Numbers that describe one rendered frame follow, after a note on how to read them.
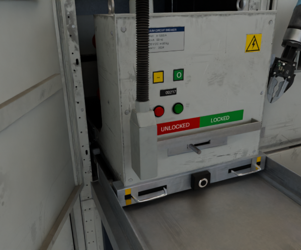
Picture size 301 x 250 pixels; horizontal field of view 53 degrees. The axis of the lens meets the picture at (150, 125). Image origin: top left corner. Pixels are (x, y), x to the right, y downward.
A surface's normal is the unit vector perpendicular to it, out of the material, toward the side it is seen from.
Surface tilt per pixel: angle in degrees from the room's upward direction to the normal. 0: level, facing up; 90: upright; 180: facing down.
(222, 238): 0
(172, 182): 90
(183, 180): 90
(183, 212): 0
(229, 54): 90
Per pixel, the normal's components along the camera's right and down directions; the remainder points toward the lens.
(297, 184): -0.92, 0.15
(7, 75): 1.00, 0.02
